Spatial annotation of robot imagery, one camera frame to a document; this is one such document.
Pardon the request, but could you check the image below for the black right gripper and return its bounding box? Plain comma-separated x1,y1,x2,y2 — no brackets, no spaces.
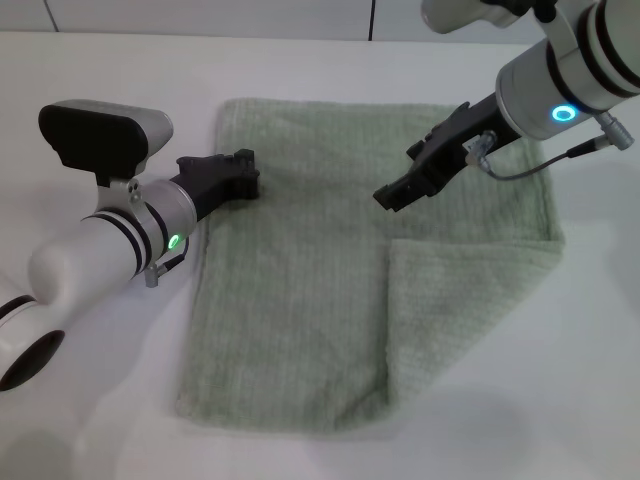
372,92,524,214

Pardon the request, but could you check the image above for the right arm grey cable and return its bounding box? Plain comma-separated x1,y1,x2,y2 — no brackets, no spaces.
466,112,617,180

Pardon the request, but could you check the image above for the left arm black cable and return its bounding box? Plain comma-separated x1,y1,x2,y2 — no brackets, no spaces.
143,238,191,289

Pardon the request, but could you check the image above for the light green ribbed towel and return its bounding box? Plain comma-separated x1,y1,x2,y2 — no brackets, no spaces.
174,97,567,434

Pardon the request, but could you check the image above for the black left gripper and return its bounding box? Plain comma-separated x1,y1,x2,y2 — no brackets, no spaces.
172,148,263,222

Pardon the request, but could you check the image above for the left wrist camera housing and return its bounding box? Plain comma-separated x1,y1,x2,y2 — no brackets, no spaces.
38,99,174,194

